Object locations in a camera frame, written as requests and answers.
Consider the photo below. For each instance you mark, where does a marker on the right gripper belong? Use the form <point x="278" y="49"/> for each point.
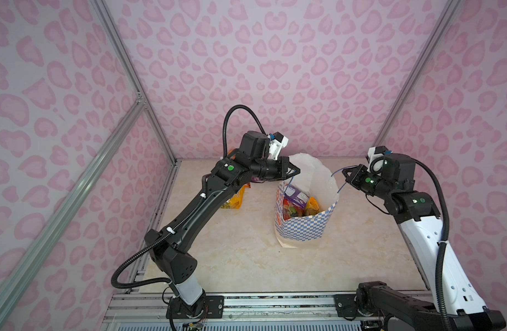
<point x="360" y="171"/>

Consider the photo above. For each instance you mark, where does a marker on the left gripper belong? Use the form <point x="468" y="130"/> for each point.
<point x="282" y="162"/>

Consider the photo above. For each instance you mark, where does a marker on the purple snack packet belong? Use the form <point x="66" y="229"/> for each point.
<point x="295" y="197"/>

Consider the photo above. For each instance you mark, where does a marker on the white blue checkered paper bag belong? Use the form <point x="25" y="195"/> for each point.
<point x="318" y="181"/>

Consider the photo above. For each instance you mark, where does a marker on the red fruit candy bag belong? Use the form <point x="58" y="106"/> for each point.
<point x="292" y="208"/>

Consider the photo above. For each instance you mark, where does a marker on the yellow mango candy bag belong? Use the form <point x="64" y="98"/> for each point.
<point x="235" y="201"/>
<point x="312" y="207"/>

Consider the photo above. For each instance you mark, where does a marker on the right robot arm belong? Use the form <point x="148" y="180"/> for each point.
<point x="413" y="196"/>

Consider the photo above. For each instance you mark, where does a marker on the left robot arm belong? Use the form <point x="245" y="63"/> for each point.
<point x="169" y="247"/>

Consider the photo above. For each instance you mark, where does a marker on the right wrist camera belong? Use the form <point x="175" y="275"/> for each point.
<point x="375" y="157"/>

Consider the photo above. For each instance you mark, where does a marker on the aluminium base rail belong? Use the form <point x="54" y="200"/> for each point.
<point x="246" y="311"/>

